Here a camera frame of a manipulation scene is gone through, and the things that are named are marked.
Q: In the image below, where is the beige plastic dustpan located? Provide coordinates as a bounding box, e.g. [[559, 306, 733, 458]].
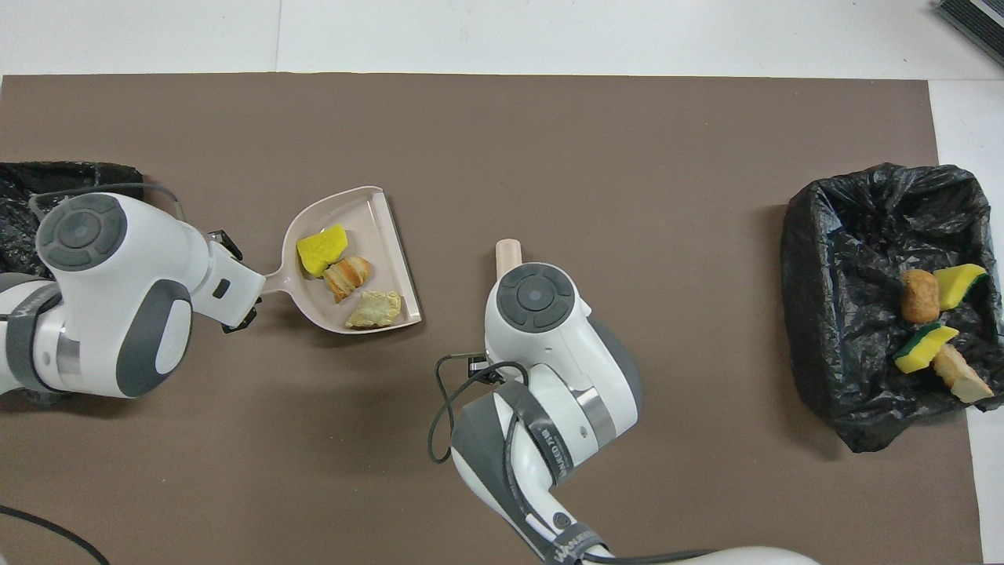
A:
[[259, 185, 424, 336]]

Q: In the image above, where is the beige brush with black bristles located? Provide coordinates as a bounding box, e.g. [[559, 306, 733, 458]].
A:
[[495, 238, 524, 280]]

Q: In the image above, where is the bin lined with black bag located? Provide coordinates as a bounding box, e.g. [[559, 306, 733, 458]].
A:
[[780, 162, 1004, 454]]

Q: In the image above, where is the wedge yellow sponge piece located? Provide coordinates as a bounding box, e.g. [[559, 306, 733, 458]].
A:
[[932, 264, 989, 312]]

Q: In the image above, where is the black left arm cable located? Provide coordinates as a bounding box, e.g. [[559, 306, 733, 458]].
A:
[[0, 182, 187, 565]]

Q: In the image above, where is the notched yellow green sponge piece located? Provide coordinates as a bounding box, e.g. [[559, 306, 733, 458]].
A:
[[893, 323, 961, 375]]

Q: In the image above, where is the brown table mat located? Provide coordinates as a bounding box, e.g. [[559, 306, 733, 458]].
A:
[[0, 73, 985, 565]]

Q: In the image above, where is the brown cork piece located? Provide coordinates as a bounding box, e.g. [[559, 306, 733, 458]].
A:
[[900, 269, 941, 324]]

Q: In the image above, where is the dark grey ribbed device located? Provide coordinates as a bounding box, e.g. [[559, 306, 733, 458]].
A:
[[933, 0, 1004, 67]]

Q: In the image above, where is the pink bin with black bag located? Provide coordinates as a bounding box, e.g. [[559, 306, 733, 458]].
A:
[[0, 161, 146, 277]]

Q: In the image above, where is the tan foam chunk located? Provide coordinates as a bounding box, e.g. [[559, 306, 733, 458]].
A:
[[322, 255, 372, 304], [344, 290, 403, 330], [932, 343, 995, 404]]

